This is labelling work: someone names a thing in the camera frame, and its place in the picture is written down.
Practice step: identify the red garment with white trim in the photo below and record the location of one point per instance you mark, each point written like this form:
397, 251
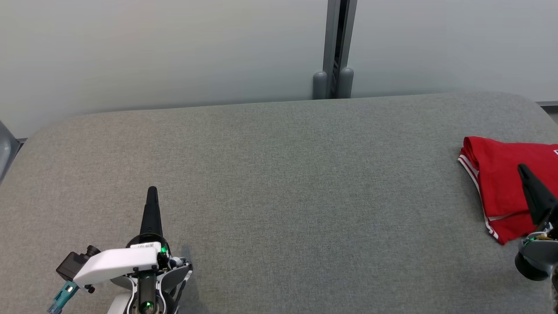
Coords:
505, 174

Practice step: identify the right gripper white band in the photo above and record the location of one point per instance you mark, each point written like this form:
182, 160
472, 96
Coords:
545, 233

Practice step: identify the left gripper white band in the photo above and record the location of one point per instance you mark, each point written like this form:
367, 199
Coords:
117, 264

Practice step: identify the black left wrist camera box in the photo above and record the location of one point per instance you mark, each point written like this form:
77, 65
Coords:
72, 264

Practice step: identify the grey metal partition post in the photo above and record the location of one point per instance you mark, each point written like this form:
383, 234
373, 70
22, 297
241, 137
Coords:
330, 43

